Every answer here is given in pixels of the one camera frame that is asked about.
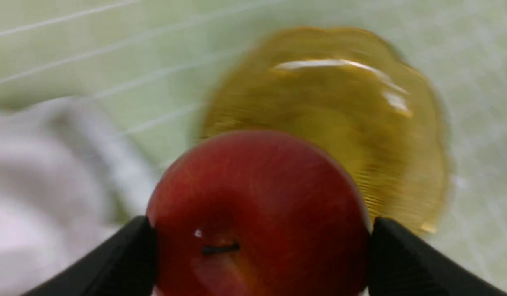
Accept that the amber glass plate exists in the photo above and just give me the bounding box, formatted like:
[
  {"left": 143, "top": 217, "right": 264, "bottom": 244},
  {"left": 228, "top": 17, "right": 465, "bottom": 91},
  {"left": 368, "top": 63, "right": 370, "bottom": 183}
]
[{"left": 197, "top": 27, "right": 453, "bottom": 235}]

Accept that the white cloth bag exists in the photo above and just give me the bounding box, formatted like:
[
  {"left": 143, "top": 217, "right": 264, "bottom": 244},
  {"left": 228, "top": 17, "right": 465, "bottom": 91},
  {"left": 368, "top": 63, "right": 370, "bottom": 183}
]
[{"left": 0, "top": 96, "right": 156, "bottom": 296}]

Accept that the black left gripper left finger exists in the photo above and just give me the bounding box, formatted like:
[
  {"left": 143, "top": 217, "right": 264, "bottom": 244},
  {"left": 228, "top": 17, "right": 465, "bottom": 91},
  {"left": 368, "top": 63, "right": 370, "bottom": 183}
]
[{"left": 25, "top": 216, "right": 158, "bottom": 296}]

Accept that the red apple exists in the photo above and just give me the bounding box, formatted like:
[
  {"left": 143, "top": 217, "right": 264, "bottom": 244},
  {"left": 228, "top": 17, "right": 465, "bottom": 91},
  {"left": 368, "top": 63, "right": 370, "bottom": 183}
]
[{"left": 146, "top": 130, "right": 370, "bottom": 296}]

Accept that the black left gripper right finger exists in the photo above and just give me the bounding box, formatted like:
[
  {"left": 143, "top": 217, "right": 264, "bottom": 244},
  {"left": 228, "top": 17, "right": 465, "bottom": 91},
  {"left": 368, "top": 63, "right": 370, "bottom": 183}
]
[{"left": 368, "top": 217, "right": 507, "bottom": 296}]

